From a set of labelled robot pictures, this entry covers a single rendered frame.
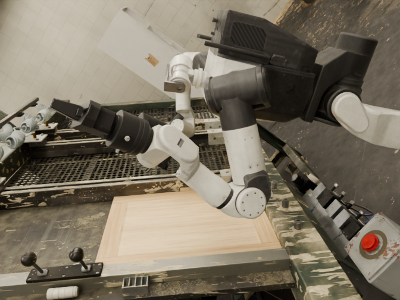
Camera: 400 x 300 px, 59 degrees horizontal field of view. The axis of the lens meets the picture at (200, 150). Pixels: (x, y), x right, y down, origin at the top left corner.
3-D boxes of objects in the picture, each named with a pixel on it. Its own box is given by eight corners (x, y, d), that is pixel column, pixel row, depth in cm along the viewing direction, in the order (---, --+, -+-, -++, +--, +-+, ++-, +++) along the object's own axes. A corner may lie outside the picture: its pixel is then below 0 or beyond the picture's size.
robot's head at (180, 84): (192, 62, 107) (167, 59, 107) (190, 81, 102) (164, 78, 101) (190, 78, 112) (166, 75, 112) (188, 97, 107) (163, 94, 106)
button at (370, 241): (386, 244, 74) (380, 240, 73) (372, 258, 75) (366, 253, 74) (376, 233, 78) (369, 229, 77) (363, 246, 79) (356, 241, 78)
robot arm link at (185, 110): (196, 137, 158) (195, 108, 159) (187, 134, 150) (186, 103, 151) (183, 138, 160) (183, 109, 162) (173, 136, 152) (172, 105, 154)
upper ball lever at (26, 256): (50, 280, 98) (31, 262, 87) (36, 281, 98) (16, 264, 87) (52, 266, 100) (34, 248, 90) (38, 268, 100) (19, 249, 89)
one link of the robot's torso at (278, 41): (302, 30, 123) (202, 5, 117) (347, 37, 91) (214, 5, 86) (277, 111, 133) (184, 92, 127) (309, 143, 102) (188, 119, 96)
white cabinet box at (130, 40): (244, 99, 501) (119, 8, 444) (220, 131, 520) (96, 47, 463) (238, 88, 557) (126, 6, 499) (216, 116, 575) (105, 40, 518)
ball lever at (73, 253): (94, 276, 98) (81, 258, 88) (80, 277, 98) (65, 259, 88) (95, 263, 101) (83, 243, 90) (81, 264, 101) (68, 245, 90)
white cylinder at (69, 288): (47, 302, 94) (77, 299, 95) (45, 294, 93) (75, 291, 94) (50, 294, 97) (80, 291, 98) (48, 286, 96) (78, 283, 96)
